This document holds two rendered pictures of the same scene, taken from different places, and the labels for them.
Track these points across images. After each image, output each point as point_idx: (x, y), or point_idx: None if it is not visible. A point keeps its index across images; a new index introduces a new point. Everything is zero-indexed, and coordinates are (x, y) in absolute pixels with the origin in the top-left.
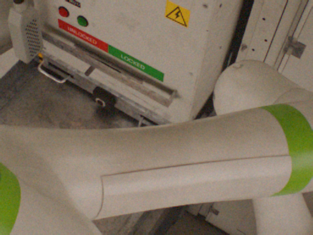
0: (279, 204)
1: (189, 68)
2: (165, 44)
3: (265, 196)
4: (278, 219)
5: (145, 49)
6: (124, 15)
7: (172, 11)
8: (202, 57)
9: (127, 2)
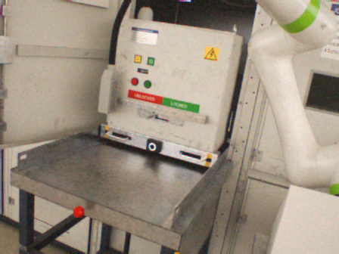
0: (298, 116)
1: (217, 93)
2: (202, 80)
3: (303, 8)
4: (300, 130)
5: (188, 91)
6: (177, 68)
7: (208, 53)
8: (225, 79)
9: (181, 57)
